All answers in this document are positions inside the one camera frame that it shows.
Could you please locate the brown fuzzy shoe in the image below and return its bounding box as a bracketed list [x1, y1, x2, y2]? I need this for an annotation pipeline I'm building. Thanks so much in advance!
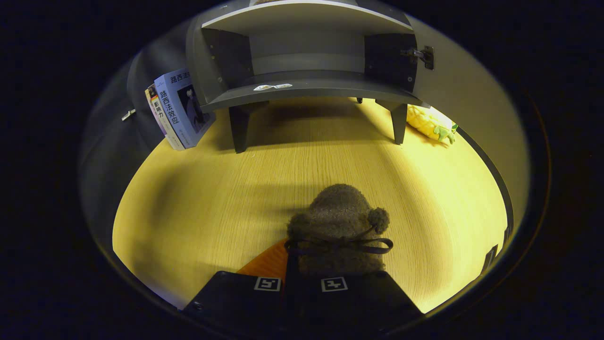
[285, 183, 394, 277]

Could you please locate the grey shoe cabinet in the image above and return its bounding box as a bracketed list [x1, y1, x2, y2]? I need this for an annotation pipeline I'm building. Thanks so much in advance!
[185, 0, 435, 154]

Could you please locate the blue book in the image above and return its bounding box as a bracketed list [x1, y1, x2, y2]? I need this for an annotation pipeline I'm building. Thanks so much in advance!
[154, 68, 217, 149]

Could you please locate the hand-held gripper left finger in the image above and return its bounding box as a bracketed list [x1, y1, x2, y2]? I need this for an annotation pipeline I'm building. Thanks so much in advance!
[182, 238, 299, 327]

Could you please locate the yellow plush toy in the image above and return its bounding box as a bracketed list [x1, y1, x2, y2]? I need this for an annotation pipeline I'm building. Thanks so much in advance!
[407, 104, 458, 145]

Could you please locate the metal door hinge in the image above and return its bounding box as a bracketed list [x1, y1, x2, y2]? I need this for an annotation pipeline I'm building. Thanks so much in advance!
[401, 45, 435, 71]

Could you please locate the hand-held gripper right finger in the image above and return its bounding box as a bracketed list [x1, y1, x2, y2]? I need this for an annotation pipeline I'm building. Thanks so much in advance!
[298, 270, 424, 331]

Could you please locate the black backdrop cloth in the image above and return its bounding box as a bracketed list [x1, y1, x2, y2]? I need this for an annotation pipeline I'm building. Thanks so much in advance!
[79, 19, 208, 246]

